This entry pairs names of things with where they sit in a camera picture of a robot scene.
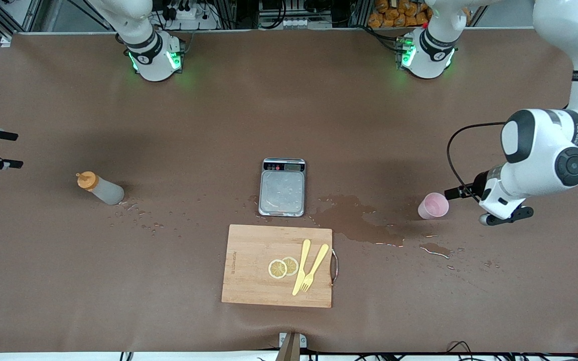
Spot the pink plastic cup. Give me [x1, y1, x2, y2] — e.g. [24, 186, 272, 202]
[417, 193, 450, 220]

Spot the squeeze bottle with orange cap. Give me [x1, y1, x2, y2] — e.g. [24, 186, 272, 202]
[76, 171, 125, 206]

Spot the brown table cover mat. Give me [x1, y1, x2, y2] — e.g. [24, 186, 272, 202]
[0, 28, 578, 354]

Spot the yellow plastic fork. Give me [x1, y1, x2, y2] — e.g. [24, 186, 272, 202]
[301, 244, 330, 292]

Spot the yellow plastic knife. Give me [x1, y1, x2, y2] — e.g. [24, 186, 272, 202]
[292, 239, 312, 296]

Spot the silver digital kitchen scale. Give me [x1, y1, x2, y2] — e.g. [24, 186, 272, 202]
[258, 158, 307, 218]

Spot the pile of orange bread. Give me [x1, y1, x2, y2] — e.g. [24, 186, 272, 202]
[368, 0, 432, 29]

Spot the white power strip with plugs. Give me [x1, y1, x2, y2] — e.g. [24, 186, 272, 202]
[161, 0, 219, 30]

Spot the wooden cutting board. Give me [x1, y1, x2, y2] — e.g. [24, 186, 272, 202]
[221, 224, 339, 308]

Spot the white socket strip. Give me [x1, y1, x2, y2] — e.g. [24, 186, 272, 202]
[280, 18, 333, 30]

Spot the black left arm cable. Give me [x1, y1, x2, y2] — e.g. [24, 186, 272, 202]
[446, 122, 506, 202]

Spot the black looped floor cable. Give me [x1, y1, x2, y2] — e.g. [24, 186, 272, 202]
[446, 340, 475, 357]

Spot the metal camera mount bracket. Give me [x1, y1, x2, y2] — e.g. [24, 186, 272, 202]
[275, 332, 309, 361]

